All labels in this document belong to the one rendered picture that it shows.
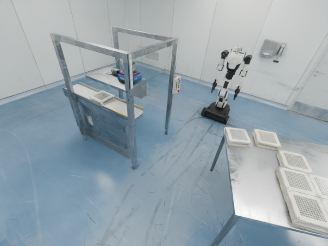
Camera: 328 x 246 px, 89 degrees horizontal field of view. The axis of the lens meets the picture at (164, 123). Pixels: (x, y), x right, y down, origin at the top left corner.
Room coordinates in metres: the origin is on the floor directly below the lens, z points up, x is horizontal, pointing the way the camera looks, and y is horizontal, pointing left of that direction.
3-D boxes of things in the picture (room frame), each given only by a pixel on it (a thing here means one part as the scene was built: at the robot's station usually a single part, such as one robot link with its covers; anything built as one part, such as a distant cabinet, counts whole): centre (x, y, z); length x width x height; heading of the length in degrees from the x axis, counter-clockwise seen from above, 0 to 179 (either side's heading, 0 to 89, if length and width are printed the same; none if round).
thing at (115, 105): (2.05, 0.95, 0.85); 1.35 x 0.25 x 0.05; 62
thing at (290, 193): (0.67, -1.17, 0.89); 0.25 x 0.24 x 0.02; 168
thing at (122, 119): (2.05, 0.95, 0.82); 1.30 x 0.29 x 0.10; 62
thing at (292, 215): (0.67, -1.17, 0.85); 0.24 x 0.24 x 0.02; 78
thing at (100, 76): (1.86, 0.62, 1.29); 0.62 x 0.38 x 0.04; 62
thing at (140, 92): (1.89, 0.38, 1.18); 0.22 x 0.11 x 0.20; 62
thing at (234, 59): (3.28, -1.24, 1.23); 0.34 x 0.30 x 0.36; 60
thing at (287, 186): (0.92, -1.22, 0.89); 0.25 x 0.24 x 0.02; 168
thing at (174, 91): (2.44, -0.14, 1.01); 0.17 x 0.06 x 0.26; 152
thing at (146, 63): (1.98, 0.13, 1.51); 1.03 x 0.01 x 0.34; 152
